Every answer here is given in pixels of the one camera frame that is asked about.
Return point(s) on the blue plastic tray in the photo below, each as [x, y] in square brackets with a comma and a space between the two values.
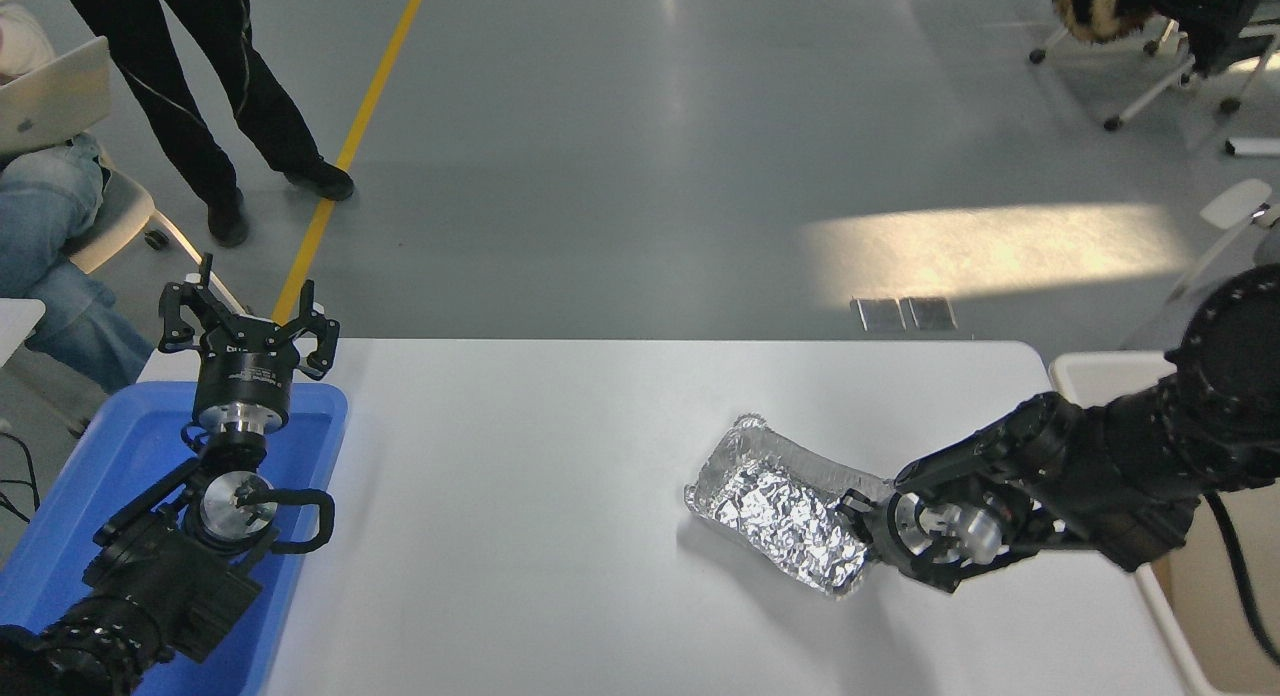
[130, 456]

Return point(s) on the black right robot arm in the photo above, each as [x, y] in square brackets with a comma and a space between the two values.
[1120, 466]

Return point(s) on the white-legged office chair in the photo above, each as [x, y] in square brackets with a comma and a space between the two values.
[1160, 81]

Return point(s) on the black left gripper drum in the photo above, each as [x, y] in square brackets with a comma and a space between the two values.
[245, 366]

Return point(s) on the standing person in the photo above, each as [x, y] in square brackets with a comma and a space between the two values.
[190, 96]

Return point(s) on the silver foil tray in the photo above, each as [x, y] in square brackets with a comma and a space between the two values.
[775, 506]

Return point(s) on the large pale plastic bin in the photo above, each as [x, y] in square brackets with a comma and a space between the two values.
[1100, 376]

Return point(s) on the silver laptop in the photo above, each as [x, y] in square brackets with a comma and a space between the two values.
[55, 101]

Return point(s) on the white chair with castors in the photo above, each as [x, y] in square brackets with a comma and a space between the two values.
[120, 211]

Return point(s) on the white bar on floor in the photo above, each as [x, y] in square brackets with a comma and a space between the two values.
[1252, 147]

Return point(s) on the small white side table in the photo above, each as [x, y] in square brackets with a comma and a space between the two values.
[15, 321]

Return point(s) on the seated person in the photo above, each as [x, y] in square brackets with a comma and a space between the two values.
[50, 236]

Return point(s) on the dark coat with fur trim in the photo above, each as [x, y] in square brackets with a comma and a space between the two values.
[1190, 1]

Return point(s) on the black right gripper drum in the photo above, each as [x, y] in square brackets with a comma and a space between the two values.
[882, 536]

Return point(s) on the metal floor socket cover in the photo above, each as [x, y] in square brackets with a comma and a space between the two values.
[929, 314]
[878, 315]

